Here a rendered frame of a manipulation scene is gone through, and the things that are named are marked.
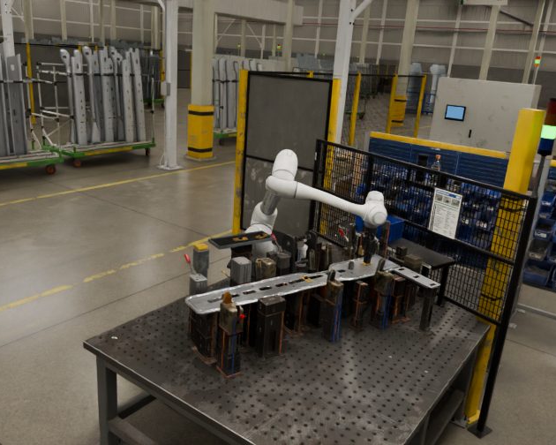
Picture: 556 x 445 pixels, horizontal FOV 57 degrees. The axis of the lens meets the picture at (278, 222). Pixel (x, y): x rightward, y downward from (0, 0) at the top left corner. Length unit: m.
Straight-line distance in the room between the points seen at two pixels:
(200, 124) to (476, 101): 5.16
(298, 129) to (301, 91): 0.39
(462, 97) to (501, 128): 0.87
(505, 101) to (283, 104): 4.94
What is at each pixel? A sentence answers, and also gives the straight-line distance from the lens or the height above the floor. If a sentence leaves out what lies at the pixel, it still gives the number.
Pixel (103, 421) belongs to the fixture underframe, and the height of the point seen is 0.22.
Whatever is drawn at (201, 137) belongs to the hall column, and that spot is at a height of 0.48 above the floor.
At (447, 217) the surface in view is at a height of 1.28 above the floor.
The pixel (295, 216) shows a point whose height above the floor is 0.49.
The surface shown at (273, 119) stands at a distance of 5.72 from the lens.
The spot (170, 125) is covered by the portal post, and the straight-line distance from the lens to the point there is 9.79.
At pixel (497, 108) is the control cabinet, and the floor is 1.58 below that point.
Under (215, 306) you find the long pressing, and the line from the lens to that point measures 2.57.
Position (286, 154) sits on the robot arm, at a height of 1.62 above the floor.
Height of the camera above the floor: 2.19
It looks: 18 degrees down
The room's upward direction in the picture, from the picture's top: 4 degrees clockwise
